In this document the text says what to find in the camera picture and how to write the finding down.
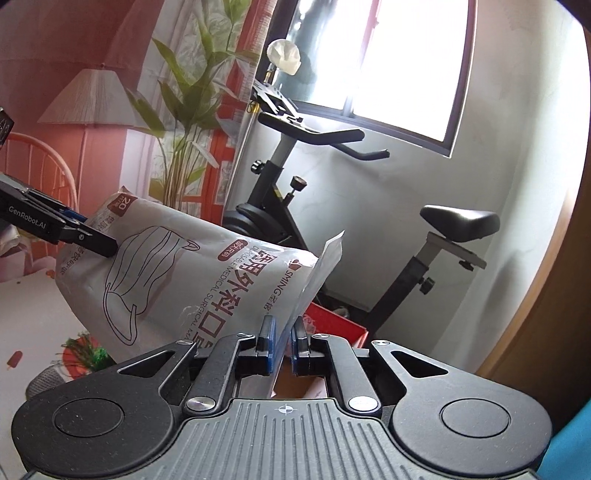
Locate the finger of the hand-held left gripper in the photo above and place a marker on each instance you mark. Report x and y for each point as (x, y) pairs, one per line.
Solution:
(69, 213)
(94, 242)

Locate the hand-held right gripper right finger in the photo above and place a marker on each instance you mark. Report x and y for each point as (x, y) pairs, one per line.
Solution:
(298, 345)

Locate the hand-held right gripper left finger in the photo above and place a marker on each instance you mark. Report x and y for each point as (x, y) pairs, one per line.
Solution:
(270, 342)

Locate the wooden door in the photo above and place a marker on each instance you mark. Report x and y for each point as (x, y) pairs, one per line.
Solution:
(554, 323)

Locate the blue curtain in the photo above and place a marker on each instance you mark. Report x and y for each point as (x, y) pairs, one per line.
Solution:
(572, 457)

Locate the dark framed window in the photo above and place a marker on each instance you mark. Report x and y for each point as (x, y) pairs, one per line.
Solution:
(392, 69)

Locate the black exercise bike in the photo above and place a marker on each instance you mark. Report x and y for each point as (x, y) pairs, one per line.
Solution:
(277, 152)

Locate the white face mask packet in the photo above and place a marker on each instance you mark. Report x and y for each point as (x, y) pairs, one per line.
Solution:
(184, 277)

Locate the red cardboard box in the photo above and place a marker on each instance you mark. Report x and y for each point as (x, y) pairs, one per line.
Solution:
(341, 330)

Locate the white cloth bundle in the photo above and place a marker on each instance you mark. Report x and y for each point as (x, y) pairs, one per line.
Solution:
(285, 56)

